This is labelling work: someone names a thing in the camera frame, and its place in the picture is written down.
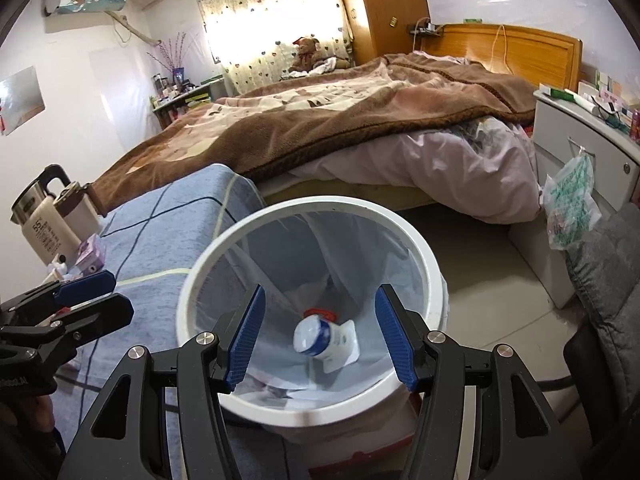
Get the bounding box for heart patterned curtain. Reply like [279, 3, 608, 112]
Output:
[196, 0, 352, 93]

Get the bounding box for white electric kettle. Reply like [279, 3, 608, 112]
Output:
[11, 165, 80, 268]

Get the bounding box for blue plaid tablecloth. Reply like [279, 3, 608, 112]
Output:
[52, 164, 265, 445]

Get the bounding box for white round trash bin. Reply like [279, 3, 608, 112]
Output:
[177, 196, 449, 443]

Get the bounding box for pink bed sheet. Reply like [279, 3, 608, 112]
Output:
[291, 117, 540, 224]

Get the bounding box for white nightstand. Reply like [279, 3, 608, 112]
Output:
[509, 86, 639, 309]

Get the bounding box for person's left hand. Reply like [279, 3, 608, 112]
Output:
[1, 396, 55, 432]

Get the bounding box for white brown-lidded mug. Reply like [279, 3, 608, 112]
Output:
[53, 181, 103, 243]

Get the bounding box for green printed plastic bag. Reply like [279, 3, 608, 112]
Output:
[542, 151, 602, 250]

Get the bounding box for cluttered desk shelf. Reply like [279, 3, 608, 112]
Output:
[152, 76, 227, 129]

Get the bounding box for brown fleece blanket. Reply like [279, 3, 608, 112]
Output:
[91, 52, 535, 212]

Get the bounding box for white tissue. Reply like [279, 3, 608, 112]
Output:
[43, 255, 75, 284]

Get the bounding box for wooden headboard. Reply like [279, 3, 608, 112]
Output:
[420, 23, 582, 90]

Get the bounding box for purple blueberry milk carton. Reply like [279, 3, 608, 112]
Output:
[76, 234, 106, 276]

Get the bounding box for silver wall mirror sheet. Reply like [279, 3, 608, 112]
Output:
[0, 66, 46, 136]

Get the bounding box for white yogurt cup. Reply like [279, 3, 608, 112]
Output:
[293, 315, 360, 374]

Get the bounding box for wooden wardrobe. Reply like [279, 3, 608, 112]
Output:
[343, 0, 430, 65]

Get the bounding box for purple branch decoration vase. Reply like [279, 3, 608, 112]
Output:
[146, 32, 195, 86]

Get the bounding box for brown teddy bear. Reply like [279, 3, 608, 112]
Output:
[288, 37, 352, 76]

